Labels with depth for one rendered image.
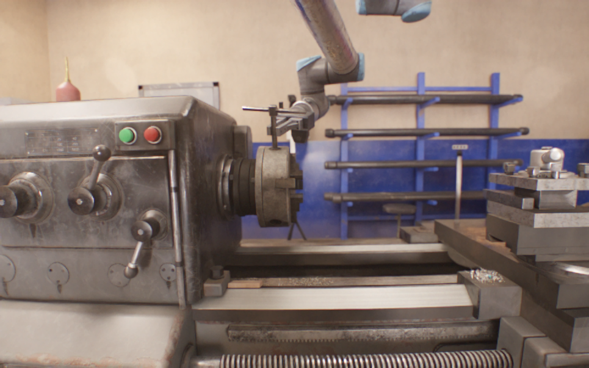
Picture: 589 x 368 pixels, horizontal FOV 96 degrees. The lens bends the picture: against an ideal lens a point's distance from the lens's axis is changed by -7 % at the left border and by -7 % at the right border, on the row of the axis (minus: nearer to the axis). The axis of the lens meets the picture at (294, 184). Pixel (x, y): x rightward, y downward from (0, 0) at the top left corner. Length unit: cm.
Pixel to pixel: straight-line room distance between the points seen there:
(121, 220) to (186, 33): 388
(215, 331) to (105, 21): 465
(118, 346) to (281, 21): 398
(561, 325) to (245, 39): 404
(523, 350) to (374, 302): 33
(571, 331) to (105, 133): 105
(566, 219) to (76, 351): 106
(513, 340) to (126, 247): 90
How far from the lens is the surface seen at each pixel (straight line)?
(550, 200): 82
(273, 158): 80
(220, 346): 85
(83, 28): 521
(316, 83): 104
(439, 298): 82
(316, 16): 72
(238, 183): 83
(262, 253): 107
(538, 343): 81
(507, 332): 86
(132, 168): 71
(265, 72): 405
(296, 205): 91
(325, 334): 78
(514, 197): 80
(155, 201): 70
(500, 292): 85
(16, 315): 96
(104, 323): 81
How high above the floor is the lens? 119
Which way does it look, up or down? 6 degrees down
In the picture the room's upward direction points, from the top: 1 degrees counter-clockwise
